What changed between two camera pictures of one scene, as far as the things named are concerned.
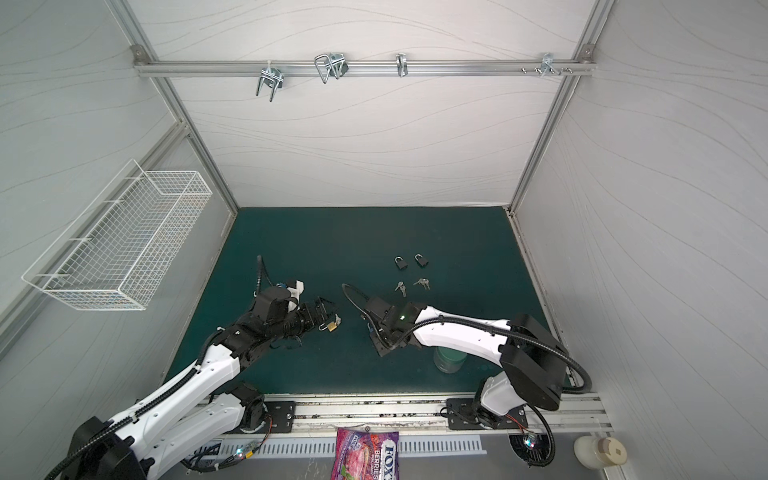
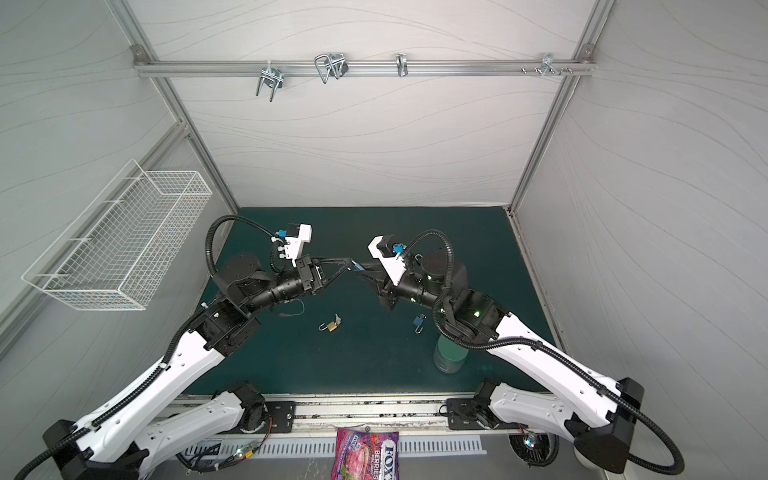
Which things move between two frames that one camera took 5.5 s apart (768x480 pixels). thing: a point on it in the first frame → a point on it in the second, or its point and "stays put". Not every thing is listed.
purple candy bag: x=361 y=455 stays put
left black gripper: x=315 y=319 → x=310 y=275
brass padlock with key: x=331 y=326 stays put
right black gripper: x=373 y=315 → x=384 y=285
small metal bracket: x=402 y=65 stays put
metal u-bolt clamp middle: x=331 y=65 stays put
